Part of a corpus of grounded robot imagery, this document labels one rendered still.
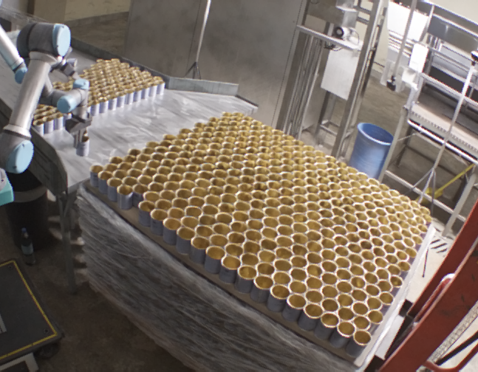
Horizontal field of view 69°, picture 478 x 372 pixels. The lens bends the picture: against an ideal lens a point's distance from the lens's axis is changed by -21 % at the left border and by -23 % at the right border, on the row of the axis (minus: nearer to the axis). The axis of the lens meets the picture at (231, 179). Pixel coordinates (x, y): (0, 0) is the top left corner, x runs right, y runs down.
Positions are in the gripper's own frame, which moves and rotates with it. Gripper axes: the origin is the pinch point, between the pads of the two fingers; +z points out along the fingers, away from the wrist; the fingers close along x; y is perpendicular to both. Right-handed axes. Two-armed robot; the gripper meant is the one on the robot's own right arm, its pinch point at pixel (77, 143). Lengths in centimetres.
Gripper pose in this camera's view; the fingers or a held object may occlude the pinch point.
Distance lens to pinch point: 197.0
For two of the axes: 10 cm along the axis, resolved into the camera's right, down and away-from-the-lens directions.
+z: -1.9, 8.2, 5.4
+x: -6.0, 3.4, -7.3
